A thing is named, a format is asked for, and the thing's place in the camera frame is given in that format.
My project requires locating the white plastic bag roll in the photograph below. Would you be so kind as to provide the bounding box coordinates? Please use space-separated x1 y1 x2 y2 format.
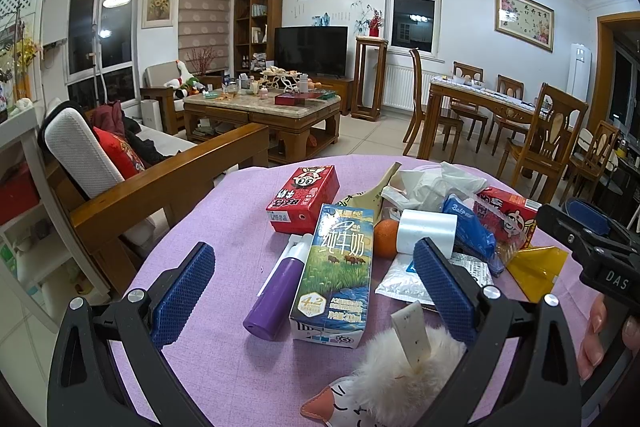
396 209 458 259

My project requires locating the yellow foil wrapper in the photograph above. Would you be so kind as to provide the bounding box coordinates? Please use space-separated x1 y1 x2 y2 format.
506 246 568 303

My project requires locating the blue green milk carton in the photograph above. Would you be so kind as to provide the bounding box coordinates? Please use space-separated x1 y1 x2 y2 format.
290 204 374 349

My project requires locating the red milk carton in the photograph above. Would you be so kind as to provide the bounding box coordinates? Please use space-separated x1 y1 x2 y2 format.
266 166 340 235
473 186 540 251

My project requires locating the person's right hand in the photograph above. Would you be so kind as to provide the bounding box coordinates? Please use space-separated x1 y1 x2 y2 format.
576 291 640 382

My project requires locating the white plastic pouch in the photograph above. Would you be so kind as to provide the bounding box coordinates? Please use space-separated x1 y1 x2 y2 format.
375 253 494 310

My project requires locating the blue snack wrapper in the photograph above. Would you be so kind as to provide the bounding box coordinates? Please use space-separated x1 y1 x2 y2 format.
442 194 497 262

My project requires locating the purple tablecloth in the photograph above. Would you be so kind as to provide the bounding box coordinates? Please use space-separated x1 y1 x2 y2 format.
131 155 597 426

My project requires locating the orange fruit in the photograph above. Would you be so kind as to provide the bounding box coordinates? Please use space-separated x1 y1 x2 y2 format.
373 219 399 260

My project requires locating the purple spray bottle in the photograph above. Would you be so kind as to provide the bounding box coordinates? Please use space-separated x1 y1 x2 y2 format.
243 234 312 341

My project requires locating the beige paper food bag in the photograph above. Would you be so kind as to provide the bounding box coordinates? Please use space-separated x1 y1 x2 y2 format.
337 161 401 225

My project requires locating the white fluffy cat plush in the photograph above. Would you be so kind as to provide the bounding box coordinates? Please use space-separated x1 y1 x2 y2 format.
300 301 465 426

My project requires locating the wooden sofa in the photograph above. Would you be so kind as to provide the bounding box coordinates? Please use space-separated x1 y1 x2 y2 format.
38 102 269 296

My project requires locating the near wooden dining chair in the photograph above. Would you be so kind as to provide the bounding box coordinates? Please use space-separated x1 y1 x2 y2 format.
496 83 588 205

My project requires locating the wooden dining chair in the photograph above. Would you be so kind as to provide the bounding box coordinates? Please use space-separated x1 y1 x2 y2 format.
496 83 588 205
402 48 463 164

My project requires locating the red cushion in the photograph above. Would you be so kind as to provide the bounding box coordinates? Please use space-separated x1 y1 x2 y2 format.
93 127 145 180

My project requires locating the left wooden dining chair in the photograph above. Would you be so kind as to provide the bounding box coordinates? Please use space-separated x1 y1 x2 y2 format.
402 48 463 164

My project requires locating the white air conditioner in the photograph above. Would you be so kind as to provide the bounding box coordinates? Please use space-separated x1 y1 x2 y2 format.
566 43 592 102

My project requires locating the wooden plant stand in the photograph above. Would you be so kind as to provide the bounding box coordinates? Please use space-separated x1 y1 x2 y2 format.
350 36 388 121

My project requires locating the wooden dining table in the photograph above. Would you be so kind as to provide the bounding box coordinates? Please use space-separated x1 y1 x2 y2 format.
416 77 551 159

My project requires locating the wooden coffee table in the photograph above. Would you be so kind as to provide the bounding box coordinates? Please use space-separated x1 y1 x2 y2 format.
183 93 341 165

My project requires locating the wooden armchair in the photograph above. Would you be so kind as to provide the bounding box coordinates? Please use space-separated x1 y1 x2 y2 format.
141 60 192 134

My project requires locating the framed floral picture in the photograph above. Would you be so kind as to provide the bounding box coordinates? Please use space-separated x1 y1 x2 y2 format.
495 0 554 52

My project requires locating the black television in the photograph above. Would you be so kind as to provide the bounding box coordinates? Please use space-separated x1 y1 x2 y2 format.
274 26 348 77

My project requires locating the red flower vase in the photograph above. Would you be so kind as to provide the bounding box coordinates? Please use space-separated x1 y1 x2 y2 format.
368 10 382 38

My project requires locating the wooden bookshelf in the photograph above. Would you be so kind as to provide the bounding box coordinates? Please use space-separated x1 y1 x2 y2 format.
233 0 283 76

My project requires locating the framed sunflower painting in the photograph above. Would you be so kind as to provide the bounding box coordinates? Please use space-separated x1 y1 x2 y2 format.
141 0 176 29

